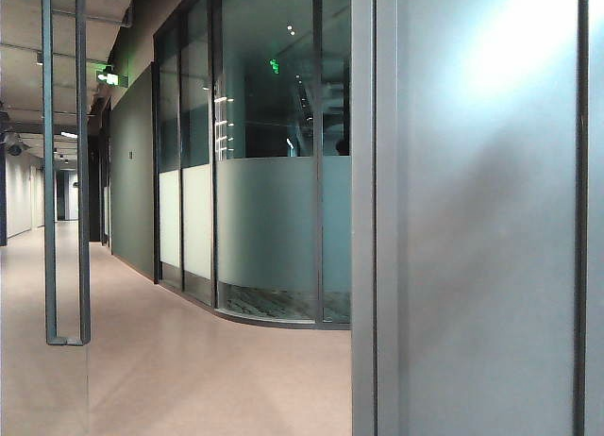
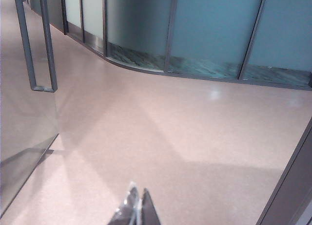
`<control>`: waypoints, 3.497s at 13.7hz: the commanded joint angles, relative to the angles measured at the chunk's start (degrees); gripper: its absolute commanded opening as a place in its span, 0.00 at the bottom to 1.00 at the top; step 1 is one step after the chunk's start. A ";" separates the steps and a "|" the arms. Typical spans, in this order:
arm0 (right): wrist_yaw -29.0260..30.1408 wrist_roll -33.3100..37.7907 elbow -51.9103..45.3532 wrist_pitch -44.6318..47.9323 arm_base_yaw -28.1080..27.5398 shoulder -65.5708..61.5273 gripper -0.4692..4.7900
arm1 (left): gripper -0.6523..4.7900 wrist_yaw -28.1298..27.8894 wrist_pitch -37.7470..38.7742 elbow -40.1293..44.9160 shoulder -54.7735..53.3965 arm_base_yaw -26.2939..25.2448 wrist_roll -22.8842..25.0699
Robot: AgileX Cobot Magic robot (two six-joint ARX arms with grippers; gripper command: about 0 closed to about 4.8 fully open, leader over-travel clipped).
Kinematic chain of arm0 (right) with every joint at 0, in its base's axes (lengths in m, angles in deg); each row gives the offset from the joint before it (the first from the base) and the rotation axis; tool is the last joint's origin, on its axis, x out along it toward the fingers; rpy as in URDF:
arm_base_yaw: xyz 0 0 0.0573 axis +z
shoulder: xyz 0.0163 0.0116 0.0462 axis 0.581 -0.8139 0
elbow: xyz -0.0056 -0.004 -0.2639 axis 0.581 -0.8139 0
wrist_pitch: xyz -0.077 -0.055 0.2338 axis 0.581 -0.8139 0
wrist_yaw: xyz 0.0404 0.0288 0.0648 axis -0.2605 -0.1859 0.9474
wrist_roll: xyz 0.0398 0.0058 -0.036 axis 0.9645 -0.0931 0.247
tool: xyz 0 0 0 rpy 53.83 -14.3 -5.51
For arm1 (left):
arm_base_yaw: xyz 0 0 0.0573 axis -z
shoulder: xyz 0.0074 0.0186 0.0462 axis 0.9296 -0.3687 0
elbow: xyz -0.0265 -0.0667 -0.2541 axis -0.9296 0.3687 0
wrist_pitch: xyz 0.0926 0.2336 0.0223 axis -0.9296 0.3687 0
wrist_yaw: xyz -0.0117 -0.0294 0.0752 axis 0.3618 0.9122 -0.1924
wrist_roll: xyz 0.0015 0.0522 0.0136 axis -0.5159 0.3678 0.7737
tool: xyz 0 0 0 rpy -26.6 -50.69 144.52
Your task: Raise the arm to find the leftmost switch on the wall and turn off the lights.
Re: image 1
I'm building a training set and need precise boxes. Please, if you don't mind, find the curved frosted glass partition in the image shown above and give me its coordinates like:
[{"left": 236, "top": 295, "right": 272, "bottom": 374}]
[{"left": 152, "top": 0, "right": 353, "bottom": 326}]

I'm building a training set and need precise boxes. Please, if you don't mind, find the green illuminated exit sign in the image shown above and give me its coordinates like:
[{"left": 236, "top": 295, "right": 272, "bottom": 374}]
[{"left": 95, "top": 64, "right": 130, "bottom": 88}]

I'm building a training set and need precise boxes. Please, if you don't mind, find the grey ceiling pipe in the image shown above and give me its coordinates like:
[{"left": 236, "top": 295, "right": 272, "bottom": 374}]
[{"left": 51, "top": 7, "right": 135, "bottom": 29}]

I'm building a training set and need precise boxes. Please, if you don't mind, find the clear glass door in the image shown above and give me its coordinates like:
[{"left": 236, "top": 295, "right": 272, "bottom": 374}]
[{"left": 0, "top": 0, "right": 92, "bottom": 436}]

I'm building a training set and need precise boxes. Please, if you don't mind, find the dark grey door frame post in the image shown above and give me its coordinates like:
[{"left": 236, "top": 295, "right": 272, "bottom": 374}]
[{"left": 350, "top": 0, "right": 400, "bottom": 436}]

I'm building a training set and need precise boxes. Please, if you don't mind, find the frosted glass wall panel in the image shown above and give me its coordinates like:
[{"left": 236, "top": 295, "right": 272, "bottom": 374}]
[{"left": 376, "top": 0, "right": 604, "bottom": 436}]

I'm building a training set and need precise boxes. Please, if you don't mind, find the dark metal loop door handle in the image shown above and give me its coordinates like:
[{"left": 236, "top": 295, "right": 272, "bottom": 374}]
[{"left": 41, "top": 0, "right": 92, "bottom": 347}]

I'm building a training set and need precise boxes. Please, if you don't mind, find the ceiling security camera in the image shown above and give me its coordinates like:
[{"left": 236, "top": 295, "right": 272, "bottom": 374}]
[{"left": 3, "top": 131, "right": 28, "bottom": 158}]

